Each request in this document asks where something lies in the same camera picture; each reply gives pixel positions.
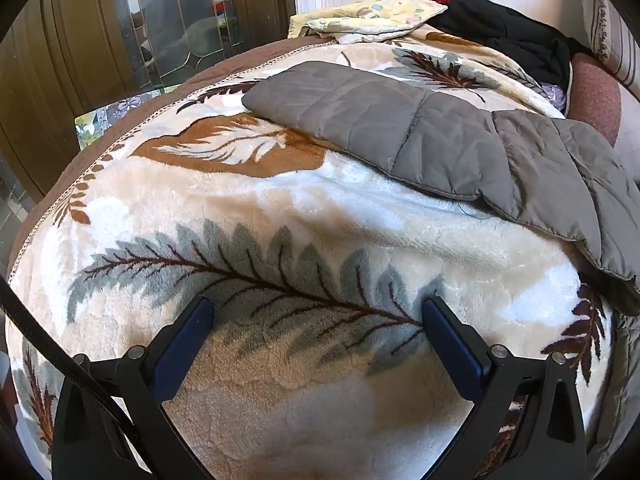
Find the small purple cloth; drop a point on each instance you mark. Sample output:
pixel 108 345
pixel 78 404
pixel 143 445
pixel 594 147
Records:
pixel 555 96

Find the wooden door with leaded glass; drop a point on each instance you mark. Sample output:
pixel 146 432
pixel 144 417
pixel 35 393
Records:
pixel 75 45

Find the yellow patterned cloth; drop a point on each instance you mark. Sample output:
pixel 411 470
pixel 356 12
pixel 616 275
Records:
pixel 370 17

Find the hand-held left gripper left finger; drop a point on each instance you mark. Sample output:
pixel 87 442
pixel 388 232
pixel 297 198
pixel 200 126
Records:
pixel 184 347

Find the pink sofa bolster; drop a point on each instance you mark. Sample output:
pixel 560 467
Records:
pixel 597 95

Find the black garment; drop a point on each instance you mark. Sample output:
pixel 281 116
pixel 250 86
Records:
pixel 505 35

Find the leaf print fleece blanket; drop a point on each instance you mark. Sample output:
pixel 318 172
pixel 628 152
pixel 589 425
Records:
pixel 300 220

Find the wide striped floral sofa cushion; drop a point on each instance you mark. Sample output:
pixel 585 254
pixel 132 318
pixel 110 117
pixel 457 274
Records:
pixel 607 25

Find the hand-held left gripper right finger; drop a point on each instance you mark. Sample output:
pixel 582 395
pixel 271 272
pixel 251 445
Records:
pixel 454 350

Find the grey quilted jacket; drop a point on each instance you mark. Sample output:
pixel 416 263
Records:
pixel 450 145

